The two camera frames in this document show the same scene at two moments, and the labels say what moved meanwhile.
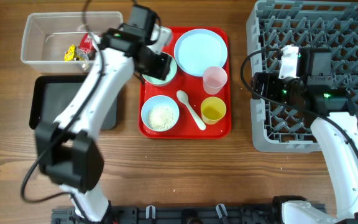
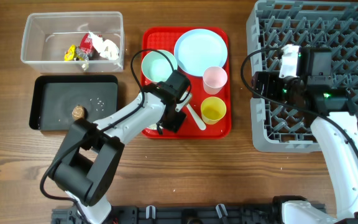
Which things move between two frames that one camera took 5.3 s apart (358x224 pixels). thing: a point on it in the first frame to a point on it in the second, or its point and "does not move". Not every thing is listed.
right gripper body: (276, 89) does not move
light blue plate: (198, 49) does not move
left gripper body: (153, 64) to (174, 121)
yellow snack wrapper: (69, 55) does not move
